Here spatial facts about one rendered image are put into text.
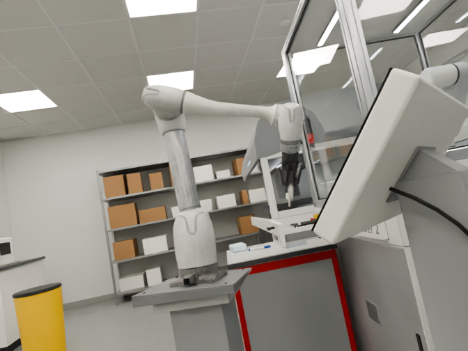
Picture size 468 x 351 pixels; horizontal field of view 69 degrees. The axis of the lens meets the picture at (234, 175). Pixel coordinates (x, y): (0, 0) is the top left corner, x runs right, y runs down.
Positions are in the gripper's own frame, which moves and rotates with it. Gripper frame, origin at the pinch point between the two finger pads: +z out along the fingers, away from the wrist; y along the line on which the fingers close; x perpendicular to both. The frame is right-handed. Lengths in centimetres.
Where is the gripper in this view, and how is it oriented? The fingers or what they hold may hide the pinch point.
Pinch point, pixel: (289, 191)
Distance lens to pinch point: 162.9
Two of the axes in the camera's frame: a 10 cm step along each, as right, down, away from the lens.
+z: 0.5, 9.2, 3.8
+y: 9.8, -1.2, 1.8
